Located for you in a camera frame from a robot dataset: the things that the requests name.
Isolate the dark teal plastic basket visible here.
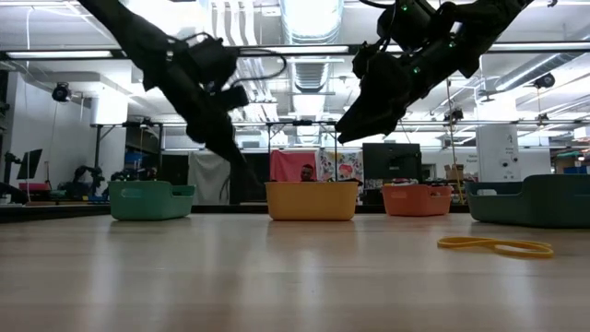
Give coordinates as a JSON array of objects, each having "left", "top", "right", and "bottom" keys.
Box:
[{"left": 464, "top": 173, "right": 590, "bottom": 230}]

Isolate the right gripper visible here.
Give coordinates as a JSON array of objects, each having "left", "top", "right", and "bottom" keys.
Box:
[{"left": 335, "top": 36, "right": 462, "bottom": 146}]

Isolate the yellow plastic basket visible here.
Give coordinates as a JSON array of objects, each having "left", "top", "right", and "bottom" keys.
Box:
[{"left": 265, "top": 181, "right": 361, "bottom": 222}]

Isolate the light green plastic basket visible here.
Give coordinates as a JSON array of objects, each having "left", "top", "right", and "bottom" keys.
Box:
[{"left": 108, "top": 180, "right": 196, "bottom": 221}]

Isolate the black ceiling spotlight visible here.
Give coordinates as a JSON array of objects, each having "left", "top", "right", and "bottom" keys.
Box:
[
  {"left": 51, "top": 82, "right": 73, "bottom": 103},
  {"left": 533, "top": 72, "right": 557, "bottom": 90}
]

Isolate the black screen panel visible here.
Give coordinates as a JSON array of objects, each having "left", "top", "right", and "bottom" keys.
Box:
[{"left": 361, "top": 142, "right": 423, "bottom": 205}]

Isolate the LED light strip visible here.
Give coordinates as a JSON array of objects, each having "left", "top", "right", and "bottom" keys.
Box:
[
  {"left": 260, "top": 44, "right": 350, "bottom": 55},
  {"left": 488, "top": 41, "right": 590, "bottom": 53},
  {"left": 6, "top": 50, "right": 114, "bottom": 60}
]

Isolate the black left wrist camera cable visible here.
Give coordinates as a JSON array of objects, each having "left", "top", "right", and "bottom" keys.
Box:
[{"left": 230, "top": 48, "right": 288, "bottom": 89}]

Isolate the silver ventilation duct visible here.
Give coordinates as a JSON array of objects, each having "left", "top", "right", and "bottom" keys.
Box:
[{"left": 277, "top": 0, "right": 346, "bottom": 145}]

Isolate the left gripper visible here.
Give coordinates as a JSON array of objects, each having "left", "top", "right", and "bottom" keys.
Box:
[{"left": 142, "top": 39, "right": 262, "bottom": 185}]

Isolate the cardboard box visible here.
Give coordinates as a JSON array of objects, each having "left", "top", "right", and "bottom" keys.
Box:
[{"left": 443, "top": 163, "right": 466, "bottom": 182}]

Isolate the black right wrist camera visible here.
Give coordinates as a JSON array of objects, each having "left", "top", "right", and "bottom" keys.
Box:
[{"left": 376, "top": 0, "right": 439, "bottom": 53}]

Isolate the red cloth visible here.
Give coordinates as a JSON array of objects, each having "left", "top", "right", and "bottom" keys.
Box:
[{"left": 269, "top": 149, "right": 319, "bottom": 184}]

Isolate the colourful floral cloth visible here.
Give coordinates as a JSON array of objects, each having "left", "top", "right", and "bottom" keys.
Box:
[{"left": 315, "top": 149, "right": 365, "bottom": 190}]

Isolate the yellow extension cord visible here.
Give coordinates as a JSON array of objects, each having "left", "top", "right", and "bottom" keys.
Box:
[{"left": 444, "top": 77, "right": 466, "bottom": 205}]

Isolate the black aluminium frame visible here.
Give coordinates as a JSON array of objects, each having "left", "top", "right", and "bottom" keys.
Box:
[{"left": 0, "top": 41, "right": 590, "bottom": 61}]

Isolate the grey cloth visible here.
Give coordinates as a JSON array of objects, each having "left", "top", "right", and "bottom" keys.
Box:
[{"left": 187, "top": 151, "right": 232, "bottom": 207}]

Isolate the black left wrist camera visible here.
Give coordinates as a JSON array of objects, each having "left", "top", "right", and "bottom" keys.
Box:
[{"left": 187, "top": 33, "right": 240, "bottom": 91}]

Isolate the white cabinet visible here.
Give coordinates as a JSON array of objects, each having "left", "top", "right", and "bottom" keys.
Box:
[{"left": 475, "top": 124, "right": 520, "bottom": 184}]

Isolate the yellow rubber band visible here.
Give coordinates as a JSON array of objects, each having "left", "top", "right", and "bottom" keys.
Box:
[{"left": 437, "top": 235, "right": 555, "bottom": 260}]

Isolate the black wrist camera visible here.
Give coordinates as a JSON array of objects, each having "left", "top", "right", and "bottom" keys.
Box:
[
  {"left": 187, "top": 33, "right": 240, "bottom": 91},
  {"left": 376, "top": 0, "right": 439, "bottom": 53}
]

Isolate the black monitor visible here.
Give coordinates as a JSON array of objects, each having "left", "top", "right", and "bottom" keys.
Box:
[{"left": 16, "top": 148, "right": 44, "bottom": 182}]

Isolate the orange plastic basket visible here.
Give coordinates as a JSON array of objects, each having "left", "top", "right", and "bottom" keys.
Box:
[{"left": 382, "top": 184, "right": 454, "bottom": 218}]

